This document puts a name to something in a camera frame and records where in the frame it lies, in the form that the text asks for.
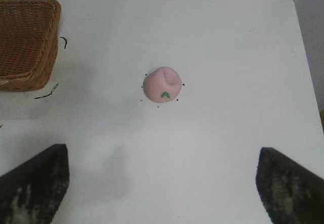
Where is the pink toy peach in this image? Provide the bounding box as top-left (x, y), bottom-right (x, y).
top-left (142, 66), bottom-right (183, 103)

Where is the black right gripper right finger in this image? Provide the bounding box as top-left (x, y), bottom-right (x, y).
top-left (255, 146), bottom-right (324, 224)

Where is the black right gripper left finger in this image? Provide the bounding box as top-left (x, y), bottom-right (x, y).
top-left (0, 143), bottom-right (70, 224)

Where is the brown wicker basket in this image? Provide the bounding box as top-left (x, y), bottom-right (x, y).
top-left (0, 0), bottom-right (62, 92)

